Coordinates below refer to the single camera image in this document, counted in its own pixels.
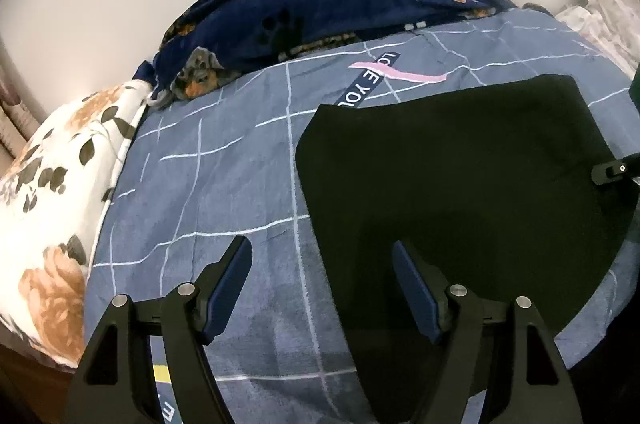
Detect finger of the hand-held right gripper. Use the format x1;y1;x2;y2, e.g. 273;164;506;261
590;155;640;186

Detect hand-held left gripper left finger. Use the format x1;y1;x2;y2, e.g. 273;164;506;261
65;235;253;424

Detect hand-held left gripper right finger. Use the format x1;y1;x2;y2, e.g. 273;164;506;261
391;239;587;424

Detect black pants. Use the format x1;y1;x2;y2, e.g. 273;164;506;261
295;74;640;424

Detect white printed cloth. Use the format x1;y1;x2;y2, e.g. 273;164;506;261
555;0;640;76

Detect blue grid bedsheet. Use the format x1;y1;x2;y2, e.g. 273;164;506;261
82;7;640;424

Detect white floral pillow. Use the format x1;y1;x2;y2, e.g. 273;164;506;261
0;79;156;369

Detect navy dog print blanket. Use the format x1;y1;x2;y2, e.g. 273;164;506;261
132;0;518;106

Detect wooden bed frame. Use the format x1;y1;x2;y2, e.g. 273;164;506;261
0;336;77;410

